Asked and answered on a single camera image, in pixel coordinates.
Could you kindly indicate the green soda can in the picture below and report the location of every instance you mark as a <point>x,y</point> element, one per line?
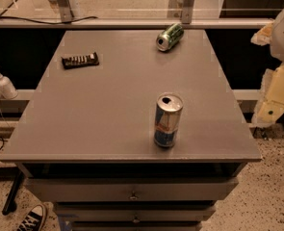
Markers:
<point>169,37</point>

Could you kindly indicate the dark snack bar packet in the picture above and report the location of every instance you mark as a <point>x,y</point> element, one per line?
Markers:
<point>80,61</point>

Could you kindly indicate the black metal table leg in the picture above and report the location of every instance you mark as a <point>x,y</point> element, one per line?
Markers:
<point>10,205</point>

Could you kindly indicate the white pump bottle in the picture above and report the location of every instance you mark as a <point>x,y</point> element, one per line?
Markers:
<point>7,88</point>

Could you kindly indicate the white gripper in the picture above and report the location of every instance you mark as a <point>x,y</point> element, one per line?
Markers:
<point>271,102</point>

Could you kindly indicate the top drawer knob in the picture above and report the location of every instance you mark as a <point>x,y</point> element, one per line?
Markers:
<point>133,197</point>

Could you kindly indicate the blue silver redbull can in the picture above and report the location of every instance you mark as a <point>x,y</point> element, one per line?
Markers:
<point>169,109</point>

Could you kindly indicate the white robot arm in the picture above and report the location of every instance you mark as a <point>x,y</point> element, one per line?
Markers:
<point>270,106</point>

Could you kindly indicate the grey drawer cabinet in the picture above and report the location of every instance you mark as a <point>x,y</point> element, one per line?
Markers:
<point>85,141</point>

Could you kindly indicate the black white sneaker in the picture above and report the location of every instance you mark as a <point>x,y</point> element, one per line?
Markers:
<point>34,220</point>

